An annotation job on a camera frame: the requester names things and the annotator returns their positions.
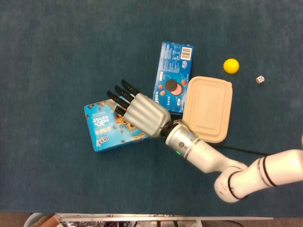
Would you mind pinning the small white die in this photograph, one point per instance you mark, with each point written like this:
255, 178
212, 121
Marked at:
260, 79

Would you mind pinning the blue Oreo cookie box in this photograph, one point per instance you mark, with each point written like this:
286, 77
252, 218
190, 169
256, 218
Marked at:
171, 50

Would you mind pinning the yellow ball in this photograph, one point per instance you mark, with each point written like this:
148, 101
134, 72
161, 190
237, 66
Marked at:
231, 66

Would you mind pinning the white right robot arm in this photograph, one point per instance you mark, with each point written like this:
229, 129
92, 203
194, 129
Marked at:
206, 156

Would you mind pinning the teal felt table cloth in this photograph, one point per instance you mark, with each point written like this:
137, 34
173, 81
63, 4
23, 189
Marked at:
71, 59

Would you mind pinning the brown packet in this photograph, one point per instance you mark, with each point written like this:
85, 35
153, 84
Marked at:
47, 220

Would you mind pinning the grey metal table edge bar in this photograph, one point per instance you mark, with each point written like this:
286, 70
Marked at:
142, 217

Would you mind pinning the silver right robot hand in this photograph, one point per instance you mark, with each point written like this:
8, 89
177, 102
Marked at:
146, 116

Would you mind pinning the beige lidded plastic container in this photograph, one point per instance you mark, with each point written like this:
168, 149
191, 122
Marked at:
208, 106

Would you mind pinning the blue chocolate chip cookie box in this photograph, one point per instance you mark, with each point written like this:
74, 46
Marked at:
104, 132

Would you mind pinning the white round bin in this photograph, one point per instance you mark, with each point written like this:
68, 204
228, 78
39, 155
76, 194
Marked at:
28, 221

